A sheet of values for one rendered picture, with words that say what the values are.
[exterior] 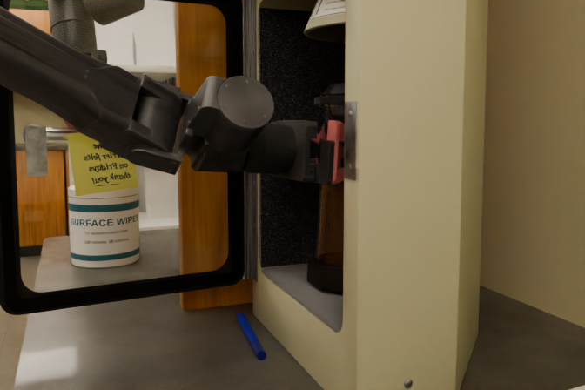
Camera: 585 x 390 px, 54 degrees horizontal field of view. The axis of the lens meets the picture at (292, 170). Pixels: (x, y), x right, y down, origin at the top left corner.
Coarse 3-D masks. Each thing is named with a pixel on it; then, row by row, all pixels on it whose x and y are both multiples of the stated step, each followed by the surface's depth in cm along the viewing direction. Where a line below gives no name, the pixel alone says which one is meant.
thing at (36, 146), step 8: (24, 128) 65; (32, 128) 65; (40, 128) 66; (32, 136) 65; (40, 136) 65; (32, 144) 65; (40, 144) 66; (32, 152) 65; (40, 152) 66; (32, 160) 66; (40, 160) 66; (32, 168) 66; (40, 168) 66; (32, 176) 66
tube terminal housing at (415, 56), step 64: (256, 0) 76; (384, 0) 50; (448, 0) 53; (384, 64) 51; (448, 64) 53; (384, 128) 51; (448, 128) 54; (384, 192) 52; (448, 192) 55; (384, 256) 53; (448, 256) 55; (320, 320) 60; (384, 320) 53; (448, 320) 56; (320, 384) 60; (384, 384) 54; (448, 384) 57
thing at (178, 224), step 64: (64, 0) 67; (128, 0) 70; (128, 64) 71; (192, 64) 75; (64, 128) 68; (64, 192) 69; (128, 192) 72; (192, 192) 76; (64, 256) 69; (128, 256) 73; (192, 256) 77
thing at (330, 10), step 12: (324, 0) 62; (336, 0) 60; (324, 12) 61; (336, 12) 60; (312, 24) 63; (324, 24) 61; (336, 24) 60; (312, 36) 69; (324, 36) 71; (336, 36) 73
